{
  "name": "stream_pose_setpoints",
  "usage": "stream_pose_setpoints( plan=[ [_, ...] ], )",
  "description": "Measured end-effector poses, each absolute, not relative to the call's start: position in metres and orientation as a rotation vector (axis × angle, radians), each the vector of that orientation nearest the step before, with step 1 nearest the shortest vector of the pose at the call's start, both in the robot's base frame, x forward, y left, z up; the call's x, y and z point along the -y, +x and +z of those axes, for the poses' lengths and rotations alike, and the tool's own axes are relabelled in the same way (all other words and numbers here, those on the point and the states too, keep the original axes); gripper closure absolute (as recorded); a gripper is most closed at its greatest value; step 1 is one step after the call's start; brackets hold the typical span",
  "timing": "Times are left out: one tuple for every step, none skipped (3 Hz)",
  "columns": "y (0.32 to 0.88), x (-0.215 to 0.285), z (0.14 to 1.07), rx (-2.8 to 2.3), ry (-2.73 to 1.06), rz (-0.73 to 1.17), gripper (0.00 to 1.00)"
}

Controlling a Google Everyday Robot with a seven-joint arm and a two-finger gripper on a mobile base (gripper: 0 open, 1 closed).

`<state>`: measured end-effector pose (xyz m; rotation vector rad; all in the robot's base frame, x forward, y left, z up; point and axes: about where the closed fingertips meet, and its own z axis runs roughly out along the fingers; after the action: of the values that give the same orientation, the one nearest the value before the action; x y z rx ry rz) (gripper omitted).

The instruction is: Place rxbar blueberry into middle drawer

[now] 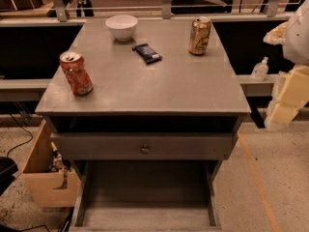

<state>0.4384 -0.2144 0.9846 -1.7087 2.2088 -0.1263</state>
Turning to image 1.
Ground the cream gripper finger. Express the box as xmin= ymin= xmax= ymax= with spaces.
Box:
xmin=272 ymin=65 xmax=309 ymax=108
xmin=265 ymin=100 xmax=299 ymax=130

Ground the blue rxbar wrapper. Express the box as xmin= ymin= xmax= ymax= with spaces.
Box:
xmin=132 ymin=43 xmax=162 ymax=65

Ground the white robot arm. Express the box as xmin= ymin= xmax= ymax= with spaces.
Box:
xmin=264 ymin=0 xmax=309 ymax=130

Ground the grey wooden drawer cabinet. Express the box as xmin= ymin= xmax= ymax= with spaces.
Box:
xmin=34 ymin=16 xmax=252 ymax=232

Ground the closed grey drawer with knob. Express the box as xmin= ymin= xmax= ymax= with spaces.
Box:
xmin=51 ymin=132 xmax=238 ymax=160

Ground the open grey middle drawer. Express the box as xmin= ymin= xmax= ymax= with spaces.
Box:
xmin=70 ymin=160 xmax=222 ymax=232

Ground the clear sanitizer bottle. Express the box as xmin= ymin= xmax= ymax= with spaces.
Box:
xmin=251 ymin=56 xmax=268 ymax=81

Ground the gold soda can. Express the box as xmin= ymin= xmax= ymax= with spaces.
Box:
xmin=188 ymin=16 xmax=211 ymax=55

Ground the white ceramic bowl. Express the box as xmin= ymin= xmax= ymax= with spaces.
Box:
xmin=105 ymin=14 xmax=138 ymax=42

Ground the orange soda can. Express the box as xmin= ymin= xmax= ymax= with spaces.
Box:
xmin=60 ymin=51 xmax=93 ymax=96

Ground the wooden storage box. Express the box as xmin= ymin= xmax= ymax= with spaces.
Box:
xmin=22 ymin=121 xmax=80 ymax=208

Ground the black object at left edge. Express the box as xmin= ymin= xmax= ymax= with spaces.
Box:
xmin=0 ymin=157 xmax=18 ymax=195

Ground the black cable on floor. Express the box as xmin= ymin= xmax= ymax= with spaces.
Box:
xmin=6 ymin=113 xmax=35 ymax=158

